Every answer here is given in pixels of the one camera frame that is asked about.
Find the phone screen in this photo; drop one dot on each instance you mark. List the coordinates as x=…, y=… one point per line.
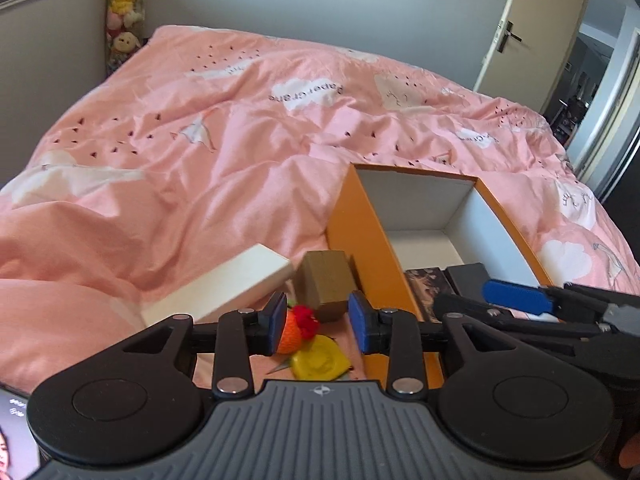
x=19, y=455

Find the orange crochet strawberry toy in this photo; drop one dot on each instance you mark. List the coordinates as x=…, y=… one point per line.
x=301, y=325

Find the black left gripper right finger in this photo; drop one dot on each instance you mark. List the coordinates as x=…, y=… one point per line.
x=366, y=323

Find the long white box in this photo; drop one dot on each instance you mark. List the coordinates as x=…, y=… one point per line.
x=235, y=284

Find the brown patterned wallet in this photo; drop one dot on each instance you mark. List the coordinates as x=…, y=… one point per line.
x=426, y=284

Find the dark grey block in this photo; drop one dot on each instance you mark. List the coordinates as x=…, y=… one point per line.
x=468, y=280

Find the yellow plastic dish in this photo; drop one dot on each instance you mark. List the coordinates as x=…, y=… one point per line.
x=320, y=360

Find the orange cardboard storage box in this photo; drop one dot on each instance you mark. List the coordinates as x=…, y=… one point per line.
x=388, y=220

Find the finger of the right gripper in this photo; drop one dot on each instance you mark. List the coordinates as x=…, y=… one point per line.
x=502, y=319
x=540, y=300

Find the small brown cardboard box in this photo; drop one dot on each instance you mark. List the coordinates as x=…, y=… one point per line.
x=323, y=282

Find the person right hand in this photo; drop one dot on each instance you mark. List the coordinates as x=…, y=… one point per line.
x=630, y=454

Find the cream bedroom door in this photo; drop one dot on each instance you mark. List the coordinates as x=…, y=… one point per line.
x=528, y=53

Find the hanging plush toy organizer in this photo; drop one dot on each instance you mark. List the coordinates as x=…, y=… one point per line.
x=124, y=23

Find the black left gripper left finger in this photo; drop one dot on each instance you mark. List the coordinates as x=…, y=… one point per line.
x=271, y=322

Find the pink patterned duvet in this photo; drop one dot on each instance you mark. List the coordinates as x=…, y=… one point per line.
x=208, y=141

